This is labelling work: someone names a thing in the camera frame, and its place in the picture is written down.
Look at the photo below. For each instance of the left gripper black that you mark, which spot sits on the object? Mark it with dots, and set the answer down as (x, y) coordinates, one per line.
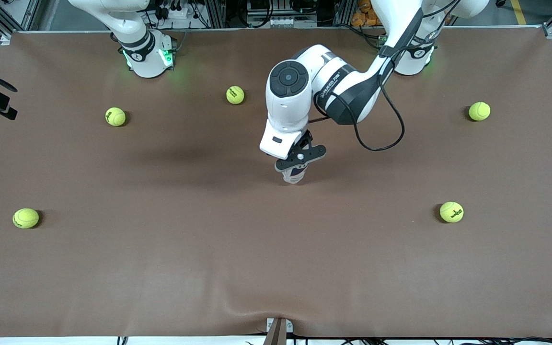
(303, 143)

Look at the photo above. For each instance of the clear tennis ball can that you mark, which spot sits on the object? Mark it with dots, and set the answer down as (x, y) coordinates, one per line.
(295, 178)

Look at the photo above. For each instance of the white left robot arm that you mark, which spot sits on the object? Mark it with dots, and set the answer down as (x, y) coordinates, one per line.
(290, 96)

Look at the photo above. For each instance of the yellow tennis ball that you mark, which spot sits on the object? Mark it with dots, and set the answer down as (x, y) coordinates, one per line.
(235, 95)
(479, 111)
(451, 212)
(26, 218)
(115, 116)

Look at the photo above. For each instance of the white terminal block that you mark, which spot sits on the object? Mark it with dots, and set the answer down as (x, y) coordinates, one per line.
(293, 22)

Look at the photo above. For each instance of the brown table mat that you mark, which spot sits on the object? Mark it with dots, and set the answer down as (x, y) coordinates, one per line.
(276, 268)

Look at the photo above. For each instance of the orange packets pile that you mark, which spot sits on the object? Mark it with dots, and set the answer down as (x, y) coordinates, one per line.
(362, 17)

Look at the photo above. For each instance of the white power strip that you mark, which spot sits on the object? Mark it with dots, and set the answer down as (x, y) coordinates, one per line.
(175, 13)

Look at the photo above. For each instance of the silver aluminium frame post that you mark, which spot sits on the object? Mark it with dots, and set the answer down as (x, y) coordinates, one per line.
(216, 13)
(344, 12)

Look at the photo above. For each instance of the grey metal camera bracket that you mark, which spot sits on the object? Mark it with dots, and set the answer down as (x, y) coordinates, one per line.
(279, 330)

